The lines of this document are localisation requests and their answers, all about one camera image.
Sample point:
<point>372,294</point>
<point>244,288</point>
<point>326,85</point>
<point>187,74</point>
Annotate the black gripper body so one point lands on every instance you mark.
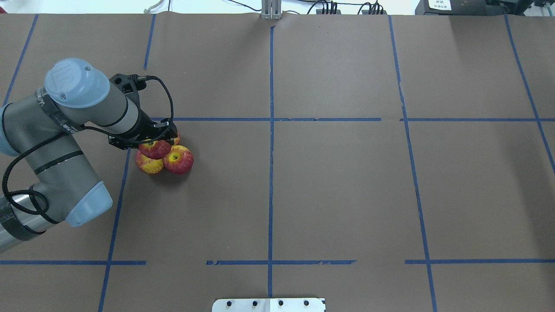
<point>143,124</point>

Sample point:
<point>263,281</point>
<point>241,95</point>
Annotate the red-yellow apple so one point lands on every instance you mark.
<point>147,165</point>
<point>155,150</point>
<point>177,139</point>
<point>179,160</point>

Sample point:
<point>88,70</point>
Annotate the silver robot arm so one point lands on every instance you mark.
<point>50,180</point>

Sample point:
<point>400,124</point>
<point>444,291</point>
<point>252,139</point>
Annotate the white mounting plate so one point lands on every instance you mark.
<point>270,305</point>

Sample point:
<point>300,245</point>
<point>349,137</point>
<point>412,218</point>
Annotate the aluminium frame post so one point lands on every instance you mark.
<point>271,9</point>

